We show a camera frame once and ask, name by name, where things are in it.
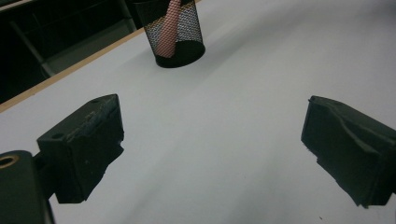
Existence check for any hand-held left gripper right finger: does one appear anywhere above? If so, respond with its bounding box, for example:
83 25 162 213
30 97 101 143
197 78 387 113
300 94 396 209

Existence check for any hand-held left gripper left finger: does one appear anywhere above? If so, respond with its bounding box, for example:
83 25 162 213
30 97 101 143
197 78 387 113
36 93 125 205

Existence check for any black mesh pen cup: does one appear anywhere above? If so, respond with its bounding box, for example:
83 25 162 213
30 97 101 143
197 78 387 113
134 0 206 69

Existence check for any pink hair brush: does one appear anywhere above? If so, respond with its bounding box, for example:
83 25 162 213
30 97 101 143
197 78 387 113
154 0 183 60

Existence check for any wooden table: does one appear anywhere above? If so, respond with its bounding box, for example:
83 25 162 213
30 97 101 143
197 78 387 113
0 0 204 115

